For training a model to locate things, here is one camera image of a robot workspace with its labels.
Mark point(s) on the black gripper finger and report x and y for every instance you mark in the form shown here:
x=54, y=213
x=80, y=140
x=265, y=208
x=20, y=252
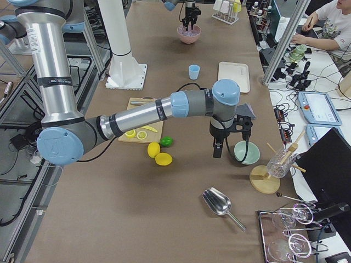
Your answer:
x=217, y=149
x=186, y=24
x=193, y=24

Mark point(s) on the yellow plastic cup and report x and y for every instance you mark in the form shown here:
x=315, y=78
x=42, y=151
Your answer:
x=237, y=7

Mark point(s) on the wooden cutting board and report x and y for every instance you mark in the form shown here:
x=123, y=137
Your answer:
x=152, y=137

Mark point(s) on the grey folded cloth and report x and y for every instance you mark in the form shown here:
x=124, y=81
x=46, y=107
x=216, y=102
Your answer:
x=245, y=110

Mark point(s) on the yellow lemon inner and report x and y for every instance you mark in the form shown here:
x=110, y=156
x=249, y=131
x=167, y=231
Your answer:
x=163, y=159

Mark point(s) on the yellow lemon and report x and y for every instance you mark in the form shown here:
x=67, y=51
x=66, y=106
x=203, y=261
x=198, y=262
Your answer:
x=153, y=149
x=163, y=159

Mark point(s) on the aluminium frame post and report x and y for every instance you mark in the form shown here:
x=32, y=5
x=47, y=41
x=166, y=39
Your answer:
x=285, y=40

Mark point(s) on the wooden cup stand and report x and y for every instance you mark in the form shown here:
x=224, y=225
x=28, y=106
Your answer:
x=265, y=183

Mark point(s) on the dark tray with glasses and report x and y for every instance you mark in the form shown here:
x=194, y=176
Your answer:
x=284, y=234

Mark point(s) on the green lime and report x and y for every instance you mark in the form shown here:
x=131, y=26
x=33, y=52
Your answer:
x=166, y=141

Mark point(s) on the mint green bowl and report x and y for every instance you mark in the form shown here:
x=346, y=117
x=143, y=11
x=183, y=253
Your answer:
x=253, y=153

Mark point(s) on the metal ice scoop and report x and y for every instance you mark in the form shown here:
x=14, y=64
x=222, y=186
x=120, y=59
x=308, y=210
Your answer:
x=220, y=204

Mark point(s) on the light blue plastic cup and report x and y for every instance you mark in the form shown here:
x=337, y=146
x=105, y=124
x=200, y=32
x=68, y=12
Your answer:
x=194, y=71

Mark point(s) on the white wire cup rack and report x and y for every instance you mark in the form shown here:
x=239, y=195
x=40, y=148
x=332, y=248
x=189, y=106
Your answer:
x=229, y=18

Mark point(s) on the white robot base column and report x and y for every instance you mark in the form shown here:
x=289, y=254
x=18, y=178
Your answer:
x=124, y=71

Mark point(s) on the lemon slice inner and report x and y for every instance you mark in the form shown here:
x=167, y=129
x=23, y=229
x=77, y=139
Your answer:
x=142, y=135

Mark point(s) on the lemon slice near edge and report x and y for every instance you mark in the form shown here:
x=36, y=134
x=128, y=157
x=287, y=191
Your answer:
x=131, y=133

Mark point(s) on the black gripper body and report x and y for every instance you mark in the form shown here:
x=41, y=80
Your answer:
x=218, y=134
x=188, y=8

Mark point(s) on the pink plastic cup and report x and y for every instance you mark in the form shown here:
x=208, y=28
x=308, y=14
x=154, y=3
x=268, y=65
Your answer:
x=225, y=7

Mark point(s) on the clear textured glass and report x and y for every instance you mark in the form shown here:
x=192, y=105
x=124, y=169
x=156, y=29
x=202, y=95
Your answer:
x=280, y=163

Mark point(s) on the pink bowl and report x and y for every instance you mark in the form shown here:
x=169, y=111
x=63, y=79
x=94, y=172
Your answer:
x=188, y=40

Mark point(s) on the yellow lemon outer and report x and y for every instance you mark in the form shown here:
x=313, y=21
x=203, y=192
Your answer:
x=153, y=149

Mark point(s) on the clear ice cubes pile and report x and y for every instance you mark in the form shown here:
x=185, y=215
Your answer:
x=189, y=33

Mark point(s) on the seated person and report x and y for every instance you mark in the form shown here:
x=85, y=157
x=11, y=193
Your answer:
x=335, y=35

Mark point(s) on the white plastic cup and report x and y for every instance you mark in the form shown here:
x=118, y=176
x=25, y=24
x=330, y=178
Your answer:
x=217, y=5

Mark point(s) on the cream rabbit tray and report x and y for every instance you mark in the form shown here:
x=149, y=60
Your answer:
x=237, y=72

